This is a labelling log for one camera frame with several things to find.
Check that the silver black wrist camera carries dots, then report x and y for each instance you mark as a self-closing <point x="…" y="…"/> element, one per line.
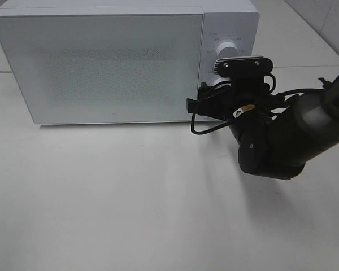
<point x="243" y="67"/>

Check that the upper white power knob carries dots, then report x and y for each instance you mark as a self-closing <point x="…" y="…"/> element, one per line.
<point x="227" y="49"/>

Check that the white timer knob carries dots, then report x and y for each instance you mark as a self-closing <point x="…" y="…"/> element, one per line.
<point x="220" y="80"/>

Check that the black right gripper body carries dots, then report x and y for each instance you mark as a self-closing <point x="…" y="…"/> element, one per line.
<point x="223" y="102"/>

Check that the white microwave oven body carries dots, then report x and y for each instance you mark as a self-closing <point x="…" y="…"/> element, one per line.
<point x="228" y="22"/>

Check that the white microwave door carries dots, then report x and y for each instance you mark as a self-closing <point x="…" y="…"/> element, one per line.
<point x="101" y="67"/>

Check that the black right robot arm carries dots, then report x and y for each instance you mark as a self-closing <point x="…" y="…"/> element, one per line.
<point x="277" y="133"/>

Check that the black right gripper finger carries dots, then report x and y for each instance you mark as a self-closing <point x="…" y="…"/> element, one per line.
<point x="192" y="105"/>
<point x="204" y="89"/>

